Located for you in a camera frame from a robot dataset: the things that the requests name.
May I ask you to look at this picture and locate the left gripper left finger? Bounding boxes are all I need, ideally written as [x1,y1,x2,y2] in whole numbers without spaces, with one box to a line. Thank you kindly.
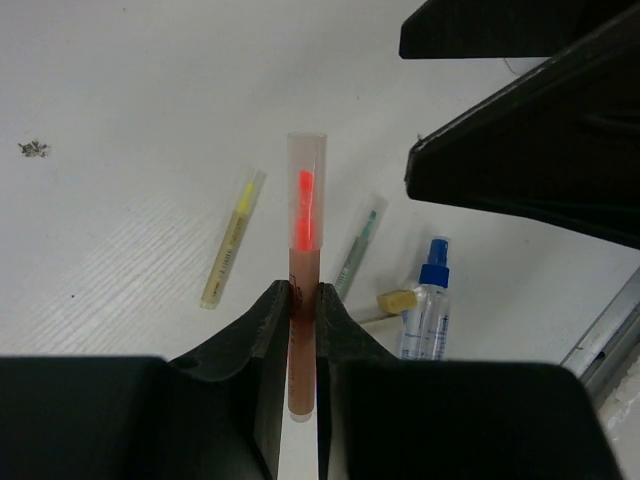
[1,281,289,479]

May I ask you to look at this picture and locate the beige eraser block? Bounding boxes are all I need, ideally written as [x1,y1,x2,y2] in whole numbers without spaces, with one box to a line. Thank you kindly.
[358,314,403,336]

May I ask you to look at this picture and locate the small tan cube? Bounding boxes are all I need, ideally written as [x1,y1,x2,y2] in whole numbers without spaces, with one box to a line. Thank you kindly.
[376,289,418,315]

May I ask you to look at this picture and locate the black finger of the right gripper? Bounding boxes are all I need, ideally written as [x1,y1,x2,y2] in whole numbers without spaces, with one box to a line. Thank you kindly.
[404,4,639,248]

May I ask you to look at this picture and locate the yellow highlighter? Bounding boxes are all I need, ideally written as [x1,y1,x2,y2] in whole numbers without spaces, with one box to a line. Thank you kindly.
[200,168,266,310]

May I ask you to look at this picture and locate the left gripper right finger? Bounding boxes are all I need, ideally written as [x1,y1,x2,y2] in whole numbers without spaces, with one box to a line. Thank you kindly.
[316,284,622,479]

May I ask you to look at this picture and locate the clear blue spray bottle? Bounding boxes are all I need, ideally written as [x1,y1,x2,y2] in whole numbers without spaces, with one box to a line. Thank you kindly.
[400,237,450,360]

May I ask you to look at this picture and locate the brown orange highlighter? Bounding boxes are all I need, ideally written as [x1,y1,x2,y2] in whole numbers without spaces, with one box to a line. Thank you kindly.
[287,132,327,423]

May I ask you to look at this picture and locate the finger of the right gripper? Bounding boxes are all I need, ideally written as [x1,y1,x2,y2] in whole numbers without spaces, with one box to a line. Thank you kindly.
[399,0,635,59]

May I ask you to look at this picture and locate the right side aluminium rail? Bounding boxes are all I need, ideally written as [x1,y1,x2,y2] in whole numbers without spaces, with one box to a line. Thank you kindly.
[561,270,639,409]

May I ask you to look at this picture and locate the green highlighter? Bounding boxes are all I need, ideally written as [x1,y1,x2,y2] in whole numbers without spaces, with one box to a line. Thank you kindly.
[333,193,388,301]

